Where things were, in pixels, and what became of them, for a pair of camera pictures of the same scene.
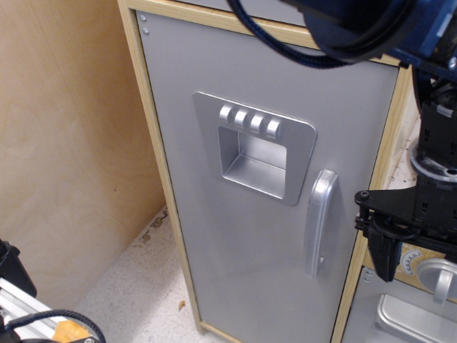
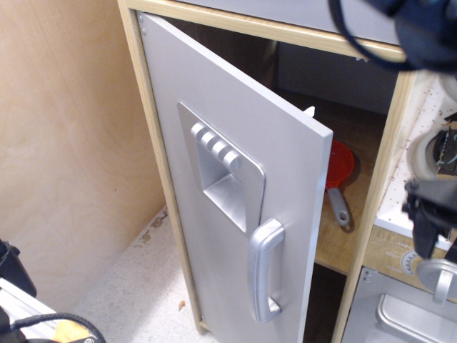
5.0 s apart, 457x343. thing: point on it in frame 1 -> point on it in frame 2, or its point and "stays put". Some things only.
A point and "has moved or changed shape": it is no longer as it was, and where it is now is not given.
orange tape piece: x=68 y=331 stays put
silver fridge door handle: x=321 y=193 -> x=266 y=235
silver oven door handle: x=413 y=323 stays put
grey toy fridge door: x=266 y=156 has moved or changed shape
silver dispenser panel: x=258 y=151 -> x=233 y=181
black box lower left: x=13 y=271 stays put
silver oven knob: x=439 y=276 stays put
